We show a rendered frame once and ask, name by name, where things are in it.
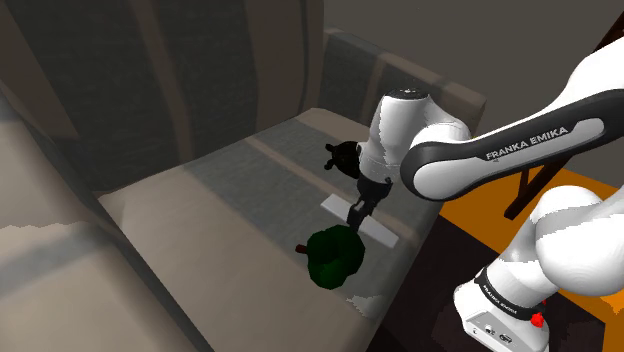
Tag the dark green apple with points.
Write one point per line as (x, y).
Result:
(336, 256)

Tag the dark brown wooden chair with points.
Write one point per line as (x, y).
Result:
(532, 189)

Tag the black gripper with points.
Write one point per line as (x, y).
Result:
(374, 189)

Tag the white flat rectangular bar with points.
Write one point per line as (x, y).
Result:
(378, 229)

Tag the black eared toy figure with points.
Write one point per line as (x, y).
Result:
(346, 158)

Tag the orange table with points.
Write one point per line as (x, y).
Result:
(487, 214)

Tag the beige and grey sofa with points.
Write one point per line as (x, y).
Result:
(204, 204)

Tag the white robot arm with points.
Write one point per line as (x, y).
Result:
(560, 244)

